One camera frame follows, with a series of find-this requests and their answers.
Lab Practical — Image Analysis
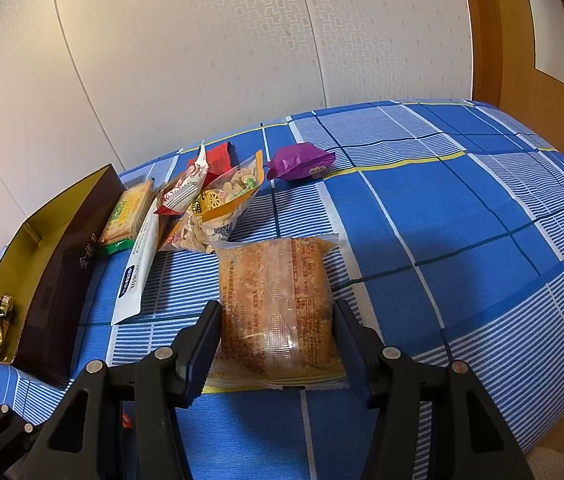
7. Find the purple snack packet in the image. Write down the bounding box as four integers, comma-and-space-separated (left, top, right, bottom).
266, 142, 337, 181

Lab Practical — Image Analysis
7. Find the dark box with gold interior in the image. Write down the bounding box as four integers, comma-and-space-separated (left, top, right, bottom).
0, 162, 135, 391

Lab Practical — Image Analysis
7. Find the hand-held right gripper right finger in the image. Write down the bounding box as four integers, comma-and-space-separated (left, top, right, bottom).
331, 300, 538, 480

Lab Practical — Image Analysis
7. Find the red and white snack packet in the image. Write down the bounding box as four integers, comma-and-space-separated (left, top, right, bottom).
154, 144, 211, 217

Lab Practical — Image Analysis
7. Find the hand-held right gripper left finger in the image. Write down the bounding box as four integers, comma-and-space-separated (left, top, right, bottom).
26, 300, 223, 480

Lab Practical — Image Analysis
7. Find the long white snack pouch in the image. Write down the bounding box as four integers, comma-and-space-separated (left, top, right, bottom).
110, 195, 163, 326

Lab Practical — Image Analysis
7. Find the gold foil candy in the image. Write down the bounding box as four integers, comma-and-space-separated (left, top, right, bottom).
0, 294, 17, 356

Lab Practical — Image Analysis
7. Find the blue plaid bed sheet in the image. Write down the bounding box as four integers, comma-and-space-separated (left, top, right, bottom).
0, 100, 564, 480

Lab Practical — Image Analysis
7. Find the green cracker packet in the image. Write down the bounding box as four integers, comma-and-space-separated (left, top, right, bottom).
98, 177, 160, 257

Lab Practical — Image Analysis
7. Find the wooden door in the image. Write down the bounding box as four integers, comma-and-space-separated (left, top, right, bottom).
458, 0, 564, 161

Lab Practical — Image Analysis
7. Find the clear orange nut bag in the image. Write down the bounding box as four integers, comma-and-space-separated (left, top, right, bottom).
164, 150, 267, 256

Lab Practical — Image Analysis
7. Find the clear orange-brown cake packet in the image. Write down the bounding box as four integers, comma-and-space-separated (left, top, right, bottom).
204, 232, 351, 392

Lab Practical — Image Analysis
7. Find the white paper sheet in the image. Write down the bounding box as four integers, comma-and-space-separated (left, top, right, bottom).
519, 0, 564, 82

